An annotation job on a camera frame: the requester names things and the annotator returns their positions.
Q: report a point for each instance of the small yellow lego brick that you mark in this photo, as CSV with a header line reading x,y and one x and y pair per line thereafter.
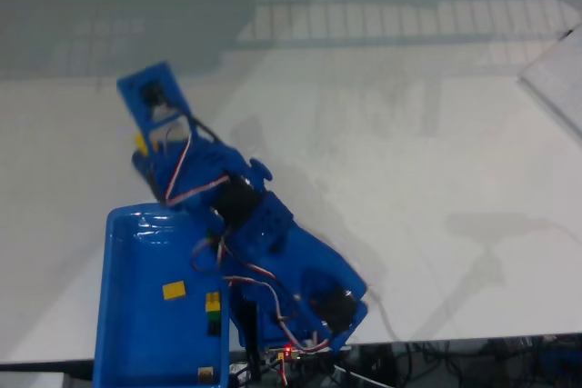
x,y
213,301

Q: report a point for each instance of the small green lego brick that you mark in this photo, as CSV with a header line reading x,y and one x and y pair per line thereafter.
x,y
213,316

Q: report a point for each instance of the blue plastic bin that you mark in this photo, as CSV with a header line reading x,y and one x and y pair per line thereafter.
x,y
145,338

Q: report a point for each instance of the tan lego brick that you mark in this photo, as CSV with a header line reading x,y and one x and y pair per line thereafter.
x,y
206,374

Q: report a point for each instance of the grey flat board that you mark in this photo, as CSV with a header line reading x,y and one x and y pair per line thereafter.
x,y
557,74

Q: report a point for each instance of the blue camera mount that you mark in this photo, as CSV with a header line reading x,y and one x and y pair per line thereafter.
x,y
136,88

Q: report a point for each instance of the small black lego brick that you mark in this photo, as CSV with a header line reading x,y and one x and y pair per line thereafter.
x,y
214,329

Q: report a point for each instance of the flat yellow lego plate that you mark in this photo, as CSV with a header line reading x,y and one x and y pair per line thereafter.
x,y
174,290

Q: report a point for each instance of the controller board with red light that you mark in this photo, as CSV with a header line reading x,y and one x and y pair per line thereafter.
x,y
287,352

